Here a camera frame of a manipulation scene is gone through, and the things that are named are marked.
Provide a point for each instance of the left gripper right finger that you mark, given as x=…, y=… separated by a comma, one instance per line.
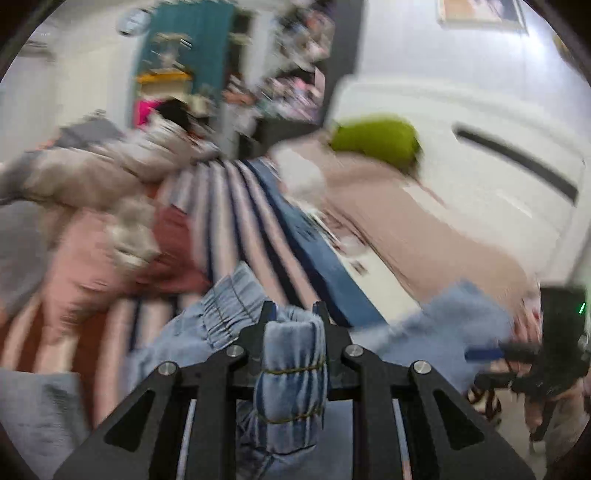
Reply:
x=409, y=422

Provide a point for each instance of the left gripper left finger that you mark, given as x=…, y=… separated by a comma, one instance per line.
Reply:
x=179, y=421

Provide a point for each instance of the light blue denim pants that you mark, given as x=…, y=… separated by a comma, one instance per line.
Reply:
x=290, y=430

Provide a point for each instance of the person's right forearm sleeve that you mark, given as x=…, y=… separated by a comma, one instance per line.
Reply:
x=566, y=426

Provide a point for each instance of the person's right hand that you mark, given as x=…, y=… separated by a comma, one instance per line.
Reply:
x=543, y=416

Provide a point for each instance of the maroon garment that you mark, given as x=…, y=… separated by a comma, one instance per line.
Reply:
x=173, y=271

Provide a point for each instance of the pink knit pillow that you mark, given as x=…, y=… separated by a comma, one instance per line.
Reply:
x=425, y=254

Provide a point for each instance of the pink checked garment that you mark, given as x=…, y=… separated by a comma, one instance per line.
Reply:
x=84, y=278

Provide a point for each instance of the beige plaid garment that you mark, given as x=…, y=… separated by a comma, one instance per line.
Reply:
x=129, y=231

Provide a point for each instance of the folded grey pants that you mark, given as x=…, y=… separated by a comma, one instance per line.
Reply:
x=44, y=417

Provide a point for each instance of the striped plush bed blanket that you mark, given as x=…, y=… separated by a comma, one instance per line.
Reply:
x=236, y=215

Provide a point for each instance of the white bed headboard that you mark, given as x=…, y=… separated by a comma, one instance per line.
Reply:
x=518, y=176

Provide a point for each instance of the green plush toy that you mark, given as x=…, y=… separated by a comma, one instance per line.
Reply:
x=388, y=139

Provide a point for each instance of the patterned pink grey quilt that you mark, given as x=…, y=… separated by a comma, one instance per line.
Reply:
x=24, y=254

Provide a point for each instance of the grey beige duvet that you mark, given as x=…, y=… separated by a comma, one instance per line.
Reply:
x=100, y=174

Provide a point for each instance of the yellow white shelf unit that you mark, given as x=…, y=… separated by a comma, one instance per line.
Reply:
x=155, y=86

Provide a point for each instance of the dark tall bookshelf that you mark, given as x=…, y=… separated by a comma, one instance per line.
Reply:
x=314, y=46

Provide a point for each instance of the teal curtain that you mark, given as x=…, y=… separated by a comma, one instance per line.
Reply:
x=206, y=26

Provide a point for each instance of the framed wall picture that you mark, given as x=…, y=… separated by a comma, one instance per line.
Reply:
x=486, y=14

